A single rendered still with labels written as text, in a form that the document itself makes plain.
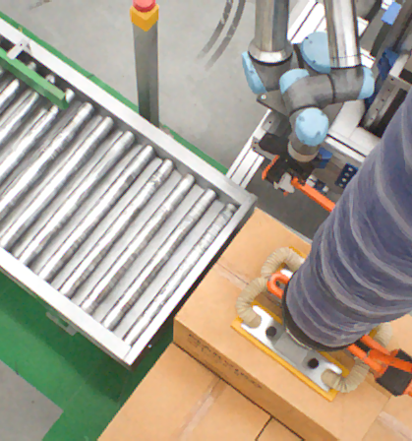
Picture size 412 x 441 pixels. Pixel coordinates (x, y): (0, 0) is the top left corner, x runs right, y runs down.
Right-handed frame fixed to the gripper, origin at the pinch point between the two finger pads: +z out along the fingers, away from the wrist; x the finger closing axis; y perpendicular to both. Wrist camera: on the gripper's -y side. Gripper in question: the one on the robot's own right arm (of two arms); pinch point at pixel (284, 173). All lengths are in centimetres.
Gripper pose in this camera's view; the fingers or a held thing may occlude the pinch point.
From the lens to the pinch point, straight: 210.4
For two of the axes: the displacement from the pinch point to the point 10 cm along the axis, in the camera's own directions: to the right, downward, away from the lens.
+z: -0.4, 3.1, 9.5
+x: 6.1, -7.5, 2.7
